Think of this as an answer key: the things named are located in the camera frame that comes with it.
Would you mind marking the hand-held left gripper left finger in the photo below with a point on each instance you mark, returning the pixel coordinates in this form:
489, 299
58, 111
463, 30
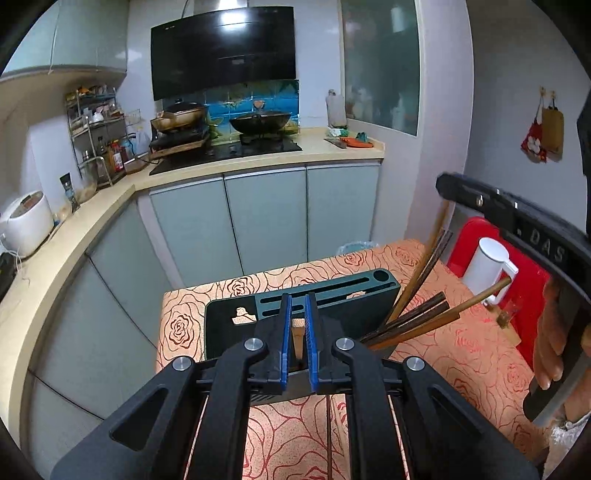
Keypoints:
286, 341

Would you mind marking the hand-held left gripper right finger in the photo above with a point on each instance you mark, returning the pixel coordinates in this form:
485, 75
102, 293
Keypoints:
311, 344

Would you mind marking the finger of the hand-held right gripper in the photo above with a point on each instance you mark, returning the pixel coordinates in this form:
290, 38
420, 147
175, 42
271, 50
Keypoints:
475, 198

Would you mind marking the black utensil holder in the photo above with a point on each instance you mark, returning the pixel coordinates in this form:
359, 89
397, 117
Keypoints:
221, 341

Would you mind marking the black chopstick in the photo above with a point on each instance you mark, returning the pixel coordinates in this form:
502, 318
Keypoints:
437, 256

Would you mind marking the dark brown chopstick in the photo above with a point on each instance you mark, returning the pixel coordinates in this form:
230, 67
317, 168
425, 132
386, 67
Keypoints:
415, 310

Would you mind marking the reddish brown chopstick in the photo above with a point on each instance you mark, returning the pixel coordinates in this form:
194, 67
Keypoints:
425, 317

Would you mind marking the person's right hand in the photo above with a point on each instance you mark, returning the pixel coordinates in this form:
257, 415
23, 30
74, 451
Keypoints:
547, 332

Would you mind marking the red plastic chair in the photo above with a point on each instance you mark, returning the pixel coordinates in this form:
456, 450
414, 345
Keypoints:
531, 286

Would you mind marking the white kettle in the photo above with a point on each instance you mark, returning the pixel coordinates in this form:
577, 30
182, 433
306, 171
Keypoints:
485, 267

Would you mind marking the red hanging cloth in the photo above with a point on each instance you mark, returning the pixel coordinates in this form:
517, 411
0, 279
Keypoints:
534, 143

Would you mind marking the clear plastic bag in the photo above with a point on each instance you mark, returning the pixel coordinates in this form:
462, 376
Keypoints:
355, 247

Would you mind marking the grey lower kitchen cabinets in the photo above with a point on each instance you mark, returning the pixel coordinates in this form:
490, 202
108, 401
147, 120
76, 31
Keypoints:
268, 221

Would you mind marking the orange dish cloth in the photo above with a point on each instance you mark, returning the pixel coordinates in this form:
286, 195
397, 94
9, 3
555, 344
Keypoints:
360, 143

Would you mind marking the rose patterned tablecloth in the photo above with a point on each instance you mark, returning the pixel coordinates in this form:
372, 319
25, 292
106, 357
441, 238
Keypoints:
461, 369

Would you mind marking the frosted glass door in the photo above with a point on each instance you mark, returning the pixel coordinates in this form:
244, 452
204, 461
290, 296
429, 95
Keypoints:
378, 69

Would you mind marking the plastic bottle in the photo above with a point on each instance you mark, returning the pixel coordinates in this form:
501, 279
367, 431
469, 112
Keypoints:
336, 110

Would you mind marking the black cooktop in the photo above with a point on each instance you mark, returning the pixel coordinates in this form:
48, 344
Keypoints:
221, 154

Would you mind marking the black wok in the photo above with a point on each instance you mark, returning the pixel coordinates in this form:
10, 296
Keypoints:
261, 121

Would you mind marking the beige kitchen countertop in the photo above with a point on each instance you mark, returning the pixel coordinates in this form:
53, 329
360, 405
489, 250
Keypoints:
92, 217

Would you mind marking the pepper grinder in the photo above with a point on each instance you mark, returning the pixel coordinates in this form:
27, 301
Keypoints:
70, 194

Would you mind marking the metal spice rack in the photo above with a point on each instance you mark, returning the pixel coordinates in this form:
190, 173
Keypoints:
99, 138

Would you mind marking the white rice cooker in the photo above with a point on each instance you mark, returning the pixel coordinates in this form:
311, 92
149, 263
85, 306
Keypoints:
25, 224

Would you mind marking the black range hood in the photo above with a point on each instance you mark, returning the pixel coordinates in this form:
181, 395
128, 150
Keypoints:
221, 50

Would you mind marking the grey upper kitchen cabinet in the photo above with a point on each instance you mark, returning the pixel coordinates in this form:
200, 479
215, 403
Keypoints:
83, 37

